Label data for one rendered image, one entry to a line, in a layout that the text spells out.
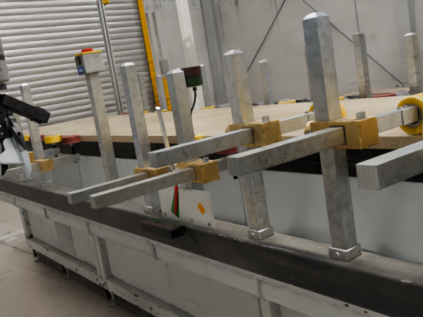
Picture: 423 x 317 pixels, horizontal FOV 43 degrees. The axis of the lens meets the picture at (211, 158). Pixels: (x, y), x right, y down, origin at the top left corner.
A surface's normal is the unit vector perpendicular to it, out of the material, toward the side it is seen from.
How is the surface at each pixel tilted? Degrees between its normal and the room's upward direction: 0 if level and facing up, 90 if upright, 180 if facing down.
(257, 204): 90
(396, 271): 0
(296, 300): 90
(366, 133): 90
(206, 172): 90
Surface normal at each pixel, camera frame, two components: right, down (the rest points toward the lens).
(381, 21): -0.73, 0.22
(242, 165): 0.58, 0.04
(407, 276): -0.16, -0.97
